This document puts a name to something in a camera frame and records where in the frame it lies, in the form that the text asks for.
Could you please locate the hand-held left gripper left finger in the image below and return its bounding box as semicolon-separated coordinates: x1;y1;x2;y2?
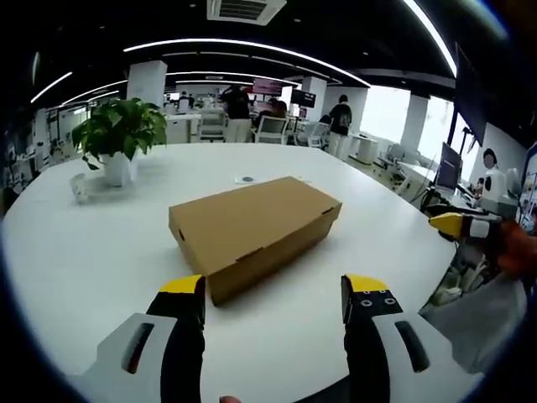
69;275;206;403

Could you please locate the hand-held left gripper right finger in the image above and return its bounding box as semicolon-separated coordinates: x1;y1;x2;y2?
340;275;483;403

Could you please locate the brown cardboard shoe box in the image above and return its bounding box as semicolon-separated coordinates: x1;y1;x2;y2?
168;175;343;306

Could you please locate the person's right hand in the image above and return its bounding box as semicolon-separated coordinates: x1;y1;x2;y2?
488;220;537;279

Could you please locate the computer monitor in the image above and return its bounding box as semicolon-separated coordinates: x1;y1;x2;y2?
434;141;463;191

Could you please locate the person's grey clothing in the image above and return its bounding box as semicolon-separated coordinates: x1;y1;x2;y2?
419;275;530;375

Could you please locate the white office chair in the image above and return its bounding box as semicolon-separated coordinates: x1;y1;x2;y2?
302;120;332;149
253;114;289;144

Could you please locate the green potted plant white pot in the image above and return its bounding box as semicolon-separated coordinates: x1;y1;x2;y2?
70;97;168;188

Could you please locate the red display screen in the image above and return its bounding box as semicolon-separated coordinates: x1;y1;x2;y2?
253;77;283;96

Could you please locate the long ceiling light strip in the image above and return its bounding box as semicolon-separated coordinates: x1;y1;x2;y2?
123;38;372;88

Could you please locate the ceiling air conditioner vent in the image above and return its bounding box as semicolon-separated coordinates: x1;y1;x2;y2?
206;0;288;27

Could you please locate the dark wall screen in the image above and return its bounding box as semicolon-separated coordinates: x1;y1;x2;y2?
454;41;488;144

